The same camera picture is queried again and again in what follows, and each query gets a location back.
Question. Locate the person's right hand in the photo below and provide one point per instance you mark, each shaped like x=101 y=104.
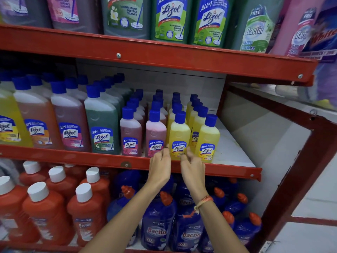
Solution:
x=194 y=169

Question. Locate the person's left hand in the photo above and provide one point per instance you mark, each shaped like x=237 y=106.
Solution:
x=159 y=167

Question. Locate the person's right fingers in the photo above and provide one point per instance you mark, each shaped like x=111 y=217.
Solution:
x=187 y=155

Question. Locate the person's left fingers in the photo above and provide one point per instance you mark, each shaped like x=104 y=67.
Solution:
x=164 y=152

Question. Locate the person's left forearm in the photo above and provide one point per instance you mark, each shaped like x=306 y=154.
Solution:
x=123 y=216

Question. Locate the person's right forearm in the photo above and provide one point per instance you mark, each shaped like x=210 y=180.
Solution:
x=213 y=218

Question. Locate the row of small blue-capped cleaner bottles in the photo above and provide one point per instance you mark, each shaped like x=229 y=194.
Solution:
x=179 y=131

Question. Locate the orange thread wristband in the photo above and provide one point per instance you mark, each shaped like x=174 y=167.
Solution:
x=204 y=201

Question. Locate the group of blue orange-capped bottles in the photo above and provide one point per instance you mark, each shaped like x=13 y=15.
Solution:
x=158 y=223

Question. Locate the red metal shelf rack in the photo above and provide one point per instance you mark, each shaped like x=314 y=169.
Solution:
x=158 y=55

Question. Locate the row of large blue-capped cleaner bottles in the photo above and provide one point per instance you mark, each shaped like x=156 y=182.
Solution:
x=69 y=115

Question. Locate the big green cleaner bottle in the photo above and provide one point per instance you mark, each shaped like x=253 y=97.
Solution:
x=171 y=21
x=212 y=23

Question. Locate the group of orange white-capped bottles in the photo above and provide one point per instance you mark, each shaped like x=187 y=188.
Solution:
x=44 y=208

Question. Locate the big grey-green cleaner bottle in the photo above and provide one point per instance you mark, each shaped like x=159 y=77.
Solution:
x=126 y=15

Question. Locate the pale green cleaner refill pouch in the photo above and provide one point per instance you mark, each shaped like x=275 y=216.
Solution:
x=254 y=28

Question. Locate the lilac cleaner bottle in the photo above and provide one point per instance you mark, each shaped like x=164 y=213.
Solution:
x=327 y=81

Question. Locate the pink cleaner refill pouch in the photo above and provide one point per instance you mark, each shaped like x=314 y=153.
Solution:
x=292 y=28

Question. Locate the big pink cleaner bottle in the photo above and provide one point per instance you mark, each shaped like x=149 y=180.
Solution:
x=73 y=13

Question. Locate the blue purple detergent pack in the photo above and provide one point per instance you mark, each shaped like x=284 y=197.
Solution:
x=322 y=36

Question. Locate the big purple cleaner bottle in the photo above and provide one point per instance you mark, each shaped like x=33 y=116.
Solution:
x=23 y=10

